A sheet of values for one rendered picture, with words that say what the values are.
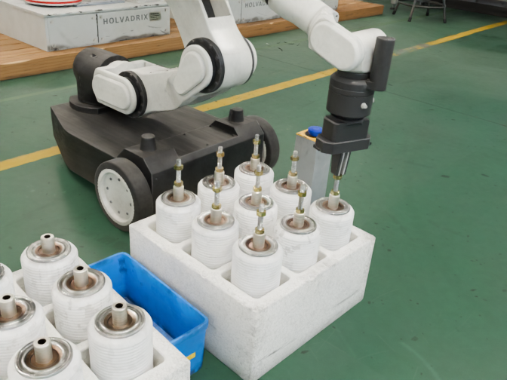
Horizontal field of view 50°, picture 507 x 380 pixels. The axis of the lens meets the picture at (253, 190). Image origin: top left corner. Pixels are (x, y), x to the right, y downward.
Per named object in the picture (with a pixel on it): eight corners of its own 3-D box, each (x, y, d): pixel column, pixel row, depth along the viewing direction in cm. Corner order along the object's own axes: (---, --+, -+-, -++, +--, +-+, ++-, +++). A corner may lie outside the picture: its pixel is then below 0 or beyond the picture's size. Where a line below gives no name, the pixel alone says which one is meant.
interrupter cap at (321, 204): (310, 210, 117) (311, 208, 116) (321, 196, 123) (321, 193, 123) (345, 219, 114) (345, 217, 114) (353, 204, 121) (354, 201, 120)
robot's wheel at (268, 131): (225, 164, 192) (227, 110, 183) (235, 160, 196) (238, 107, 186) (268, 184, 181) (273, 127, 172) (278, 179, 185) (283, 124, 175)
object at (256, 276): (282, 314, 114) (290, 240, 105) (263, 342, 106) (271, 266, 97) (241, 298, 117) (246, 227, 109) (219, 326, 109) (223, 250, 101)
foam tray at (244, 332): (130, 289, 128) (128, 224, 120) (247, 232, 154) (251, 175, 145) (250, 385, 105) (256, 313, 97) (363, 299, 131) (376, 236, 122)
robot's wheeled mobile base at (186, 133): (23, 153, 183) (8, 53, 168) (145, 119, 219) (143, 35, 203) (142, 228, 147) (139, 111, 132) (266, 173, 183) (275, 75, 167)
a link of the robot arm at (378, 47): (319, 90, 106) (327, 30, 100) (348, 80, 113) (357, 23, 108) (371, 105, 99) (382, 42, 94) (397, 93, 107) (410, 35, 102)
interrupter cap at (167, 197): (155, 205, 114) (155, 202, 114) (167, 188, 121) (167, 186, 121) (189, 210, 113) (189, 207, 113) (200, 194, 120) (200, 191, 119)
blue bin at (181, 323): (82, 313, 120) (78, 268, 114) (126, 292, 127) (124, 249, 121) (164, 396, 101) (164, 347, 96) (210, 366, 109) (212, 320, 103)
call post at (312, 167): (283, 237, 153) (295, 133, 138) (299, 228, 157) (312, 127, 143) (303, 248, 149) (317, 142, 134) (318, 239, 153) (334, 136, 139)
